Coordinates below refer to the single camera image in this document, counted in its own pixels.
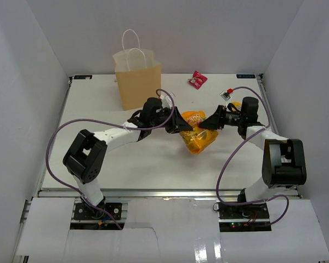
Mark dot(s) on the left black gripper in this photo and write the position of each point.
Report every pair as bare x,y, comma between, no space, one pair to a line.
177,124

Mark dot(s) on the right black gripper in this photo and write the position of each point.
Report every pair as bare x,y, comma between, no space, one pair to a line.
217,120

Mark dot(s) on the large orange candy bag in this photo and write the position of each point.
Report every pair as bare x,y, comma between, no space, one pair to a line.
198,138

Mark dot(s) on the small yellow snack bar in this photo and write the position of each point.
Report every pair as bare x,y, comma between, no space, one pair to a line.
235,104

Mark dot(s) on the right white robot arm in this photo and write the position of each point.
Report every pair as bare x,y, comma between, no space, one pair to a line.
283,162

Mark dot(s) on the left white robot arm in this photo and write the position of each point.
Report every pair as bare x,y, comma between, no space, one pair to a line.
86,154

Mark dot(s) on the brown paper bag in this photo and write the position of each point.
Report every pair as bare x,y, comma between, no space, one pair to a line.
138,74

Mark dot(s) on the pink snack packet back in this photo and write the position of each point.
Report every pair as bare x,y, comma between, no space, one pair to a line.
197,80

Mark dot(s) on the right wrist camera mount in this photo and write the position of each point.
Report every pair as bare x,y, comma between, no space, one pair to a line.
226,95

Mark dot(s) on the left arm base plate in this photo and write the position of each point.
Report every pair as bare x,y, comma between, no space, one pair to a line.
84,212

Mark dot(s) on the aluminium frame rail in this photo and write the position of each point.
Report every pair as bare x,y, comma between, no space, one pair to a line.
137,193

